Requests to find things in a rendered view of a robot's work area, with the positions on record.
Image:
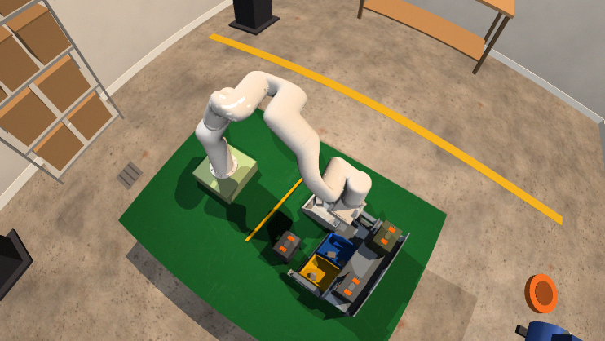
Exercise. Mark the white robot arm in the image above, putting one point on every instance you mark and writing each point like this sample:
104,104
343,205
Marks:
283,117

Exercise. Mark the yellow open bin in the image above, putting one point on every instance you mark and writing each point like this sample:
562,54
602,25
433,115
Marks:
325,272

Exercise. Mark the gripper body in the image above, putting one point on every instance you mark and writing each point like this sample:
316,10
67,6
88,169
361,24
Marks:
356,212

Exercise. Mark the blue open bin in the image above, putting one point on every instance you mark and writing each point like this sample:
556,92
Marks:
335,243

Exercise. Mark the yellow bar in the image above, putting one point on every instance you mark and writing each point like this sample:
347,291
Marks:
268,216

